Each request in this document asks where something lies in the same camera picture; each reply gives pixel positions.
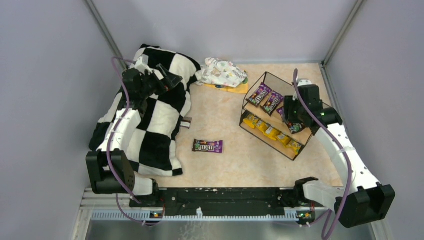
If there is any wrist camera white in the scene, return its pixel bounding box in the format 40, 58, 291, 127
134, 54, 154, 76
296, 78, 313, 88

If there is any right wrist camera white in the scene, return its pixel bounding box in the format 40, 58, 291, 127
296, 78, 313, 88

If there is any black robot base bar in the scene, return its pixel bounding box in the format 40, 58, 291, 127
129, 187, 321, 216

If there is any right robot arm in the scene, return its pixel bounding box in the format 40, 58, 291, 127
284, 79, 396, 228

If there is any black white checkered pillow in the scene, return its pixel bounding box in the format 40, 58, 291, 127
88, 43, 202, 177

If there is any purple m&m bag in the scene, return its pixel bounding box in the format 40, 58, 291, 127
260, 91, 285, 116
192, 139, 224, 154
246, 82, 272, 107

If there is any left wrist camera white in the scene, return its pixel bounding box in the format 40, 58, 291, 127
134, 54, 154, 76

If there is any yellow M&M bags lower shelf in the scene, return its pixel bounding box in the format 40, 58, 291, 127
242, 113, 303, 156

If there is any white toothed rail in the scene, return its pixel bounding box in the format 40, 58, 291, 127
91, 208, 299, 222

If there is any brown M&M bag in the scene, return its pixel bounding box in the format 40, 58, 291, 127
276, 107, 306, 134

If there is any yellow cloth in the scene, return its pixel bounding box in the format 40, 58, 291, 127
203, 82, 249, 94

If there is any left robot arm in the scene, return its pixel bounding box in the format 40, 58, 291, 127
85, 63, 183, 202

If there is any black wire wooden shelf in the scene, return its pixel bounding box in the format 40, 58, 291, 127
239, 72, 313, 161

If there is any purple M&M bag on shelf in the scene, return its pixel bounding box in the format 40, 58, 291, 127
246, 82, 272, 107

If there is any floral white cloth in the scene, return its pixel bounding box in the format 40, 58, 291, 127
196, 57, 248, 89

